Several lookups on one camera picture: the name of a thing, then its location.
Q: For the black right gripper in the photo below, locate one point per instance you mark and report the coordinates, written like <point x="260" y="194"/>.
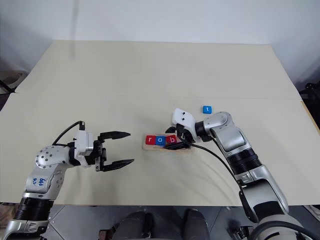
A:
<point x="185" y="135"/>

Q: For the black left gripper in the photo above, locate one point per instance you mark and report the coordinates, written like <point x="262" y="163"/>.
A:
<point x="98" y="155"/>

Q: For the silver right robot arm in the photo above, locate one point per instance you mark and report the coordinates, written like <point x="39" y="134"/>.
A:
<point x="240" y="150"/>

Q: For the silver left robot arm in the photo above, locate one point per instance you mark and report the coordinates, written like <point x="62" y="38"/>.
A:
<point x="47" y="160"/>

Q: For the red letter b block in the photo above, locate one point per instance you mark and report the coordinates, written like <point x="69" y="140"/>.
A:
<point x="171" y="139"/>

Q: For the blue letter o block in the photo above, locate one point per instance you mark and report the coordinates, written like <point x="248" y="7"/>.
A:
<point x="160" y="140"/>

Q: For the wooden letter tray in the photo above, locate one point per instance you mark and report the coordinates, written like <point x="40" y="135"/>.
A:
<point x="152" y="147"/>

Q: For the red letter r block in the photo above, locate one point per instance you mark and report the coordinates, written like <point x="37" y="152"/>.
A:
<point x="150" y="140"/>

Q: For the blue letter t block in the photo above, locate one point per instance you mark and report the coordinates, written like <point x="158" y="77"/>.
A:
<point x="207" y="109"/>

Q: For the dark rounded shape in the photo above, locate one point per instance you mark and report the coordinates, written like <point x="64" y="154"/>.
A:
<point x="197" y="225"/>
<point x="135" y="225"/>

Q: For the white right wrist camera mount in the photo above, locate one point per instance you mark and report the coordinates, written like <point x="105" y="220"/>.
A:
<point x="183" y="117"/>

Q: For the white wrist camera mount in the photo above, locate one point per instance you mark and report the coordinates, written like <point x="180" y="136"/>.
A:
<point x="183" y="117"/>
<point x="83" y="143"/>

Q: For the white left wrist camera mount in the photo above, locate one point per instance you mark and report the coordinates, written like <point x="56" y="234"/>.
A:
<point x="83" y="143"/>

